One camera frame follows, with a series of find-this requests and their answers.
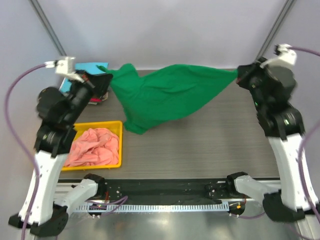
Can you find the right aluminium frame post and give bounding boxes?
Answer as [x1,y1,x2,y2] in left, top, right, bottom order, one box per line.
[255,0,297,60]

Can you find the tan folded shirt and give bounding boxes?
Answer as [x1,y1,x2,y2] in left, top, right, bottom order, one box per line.
[99,90,109,102]

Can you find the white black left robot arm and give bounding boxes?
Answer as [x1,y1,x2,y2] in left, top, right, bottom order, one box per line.
[8,70,113,238]

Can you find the green t shirt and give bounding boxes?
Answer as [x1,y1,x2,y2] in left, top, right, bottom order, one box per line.
[98,63,238,135]

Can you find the light blue folded shirt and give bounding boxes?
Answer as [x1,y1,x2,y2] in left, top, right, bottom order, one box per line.
[59,62,110,93]

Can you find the left aluminium frame post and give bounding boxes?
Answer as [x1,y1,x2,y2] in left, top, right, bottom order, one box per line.
[28,0,67,56]

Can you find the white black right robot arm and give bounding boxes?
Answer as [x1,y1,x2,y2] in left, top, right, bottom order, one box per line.
[225,57,320,223]

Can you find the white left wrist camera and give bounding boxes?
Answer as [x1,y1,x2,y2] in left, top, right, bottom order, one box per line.
[44,56,84,83]

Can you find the white slotted cable duct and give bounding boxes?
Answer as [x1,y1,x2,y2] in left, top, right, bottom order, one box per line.
[74,201,229,214]

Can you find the aluminium frame post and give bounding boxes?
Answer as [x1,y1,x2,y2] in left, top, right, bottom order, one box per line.
[255,0,297,60]
[28,0,67,56]

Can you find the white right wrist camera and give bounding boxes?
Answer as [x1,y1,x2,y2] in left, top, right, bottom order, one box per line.
[260,44,297,70]

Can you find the red folded shirt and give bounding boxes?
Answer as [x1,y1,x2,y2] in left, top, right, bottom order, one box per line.
[88,97,104,105]

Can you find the pink t shirt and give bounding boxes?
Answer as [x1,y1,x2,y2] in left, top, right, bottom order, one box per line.
[64,128,119,167]

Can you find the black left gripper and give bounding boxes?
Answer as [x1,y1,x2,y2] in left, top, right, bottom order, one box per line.
[63,69,113,127]

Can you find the yellow plastic bin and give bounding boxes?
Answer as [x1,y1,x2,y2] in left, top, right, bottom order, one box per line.
[62,120,123,172]

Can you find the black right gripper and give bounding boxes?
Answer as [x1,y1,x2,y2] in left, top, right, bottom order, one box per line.
[236,57,275,112]

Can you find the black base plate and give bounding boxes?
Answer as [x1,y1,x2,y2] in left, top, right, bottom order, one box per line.
[57,177,281,201]

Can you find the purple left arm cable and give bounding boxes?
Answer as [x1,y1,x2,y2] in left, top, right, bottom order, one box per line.
[4,63,128,240]

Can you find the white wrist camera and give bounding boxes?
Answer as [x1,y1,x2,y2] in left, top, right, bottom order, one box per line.
[44,56,84,83]
[260,44,297,70]

